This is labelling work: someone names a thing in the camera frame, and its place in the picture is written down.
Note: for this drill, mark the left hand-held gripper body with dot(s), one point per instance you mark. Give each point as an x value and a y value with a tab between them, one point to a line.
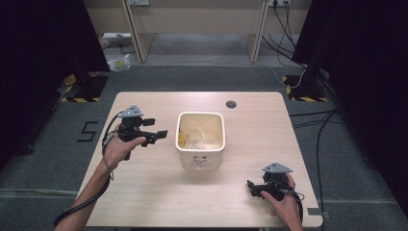
130	126

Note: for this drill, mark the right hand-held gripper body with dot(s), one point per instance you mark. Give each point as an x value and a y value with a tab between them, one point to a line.
275	179

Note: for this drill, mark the white square waste bin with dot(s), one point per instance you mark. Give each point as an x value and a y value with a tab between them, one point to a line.
200	159

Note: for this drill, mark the person's left hand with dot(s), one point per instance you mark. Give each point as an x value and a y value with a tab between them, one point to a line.
118	149

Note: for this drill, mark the person's right hand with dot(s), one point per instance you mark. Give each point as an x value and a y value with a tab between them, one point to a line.
284	207

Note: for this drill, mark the yellow snack packet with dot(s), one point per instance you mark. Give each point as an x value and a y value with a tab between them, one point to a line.
182	138

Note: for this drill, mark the grey tape strip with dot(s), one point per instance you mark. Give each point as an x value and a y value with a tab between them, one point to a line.
316	211

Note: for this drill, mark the black stand base hazard tape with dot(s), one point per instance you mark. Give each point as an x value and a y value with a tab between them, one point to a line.
85	88
304	89

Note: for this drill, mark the clear plastic bag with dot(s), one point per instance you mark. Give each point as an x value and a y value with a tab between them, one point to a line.
119	63

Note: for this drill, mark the round grey table grommet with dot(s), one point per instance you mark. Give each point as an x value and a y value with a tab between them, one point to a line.
231	104

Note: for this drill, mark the white power strip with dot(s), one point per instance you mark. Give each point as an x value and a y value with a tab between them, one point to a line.
116	35

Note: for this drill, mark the black curtain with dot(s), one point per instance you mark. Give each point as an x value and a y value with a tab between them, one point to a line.
369	80
41	64

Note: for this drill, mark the white wall socket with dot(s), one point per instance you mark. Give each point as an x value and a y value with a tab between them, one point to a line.
279	2
138	2

